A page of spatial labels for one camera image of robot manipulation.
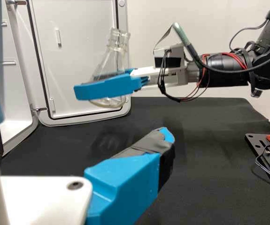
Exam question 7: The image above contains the clear flask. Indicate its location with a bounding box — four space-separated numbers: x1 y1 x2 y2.
87 26 131 109

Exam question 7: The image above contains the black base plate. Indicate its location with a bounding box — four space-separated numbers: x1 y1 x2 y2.
244 131 270 203

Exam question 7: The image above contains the right wrist camera phone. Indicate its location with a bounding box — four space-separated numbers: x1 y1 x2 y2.
153 22 200 69

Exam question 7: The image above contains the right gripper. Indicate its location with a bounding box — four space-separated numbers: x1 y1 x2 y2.
73 62 201 102

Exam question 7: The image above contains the white incubator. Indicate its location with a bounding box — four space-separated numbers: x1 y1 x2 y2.
0 0 39 158

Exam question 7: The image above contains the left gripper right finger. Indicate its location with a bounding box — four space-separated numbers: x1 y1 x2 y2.
84 127 176 225

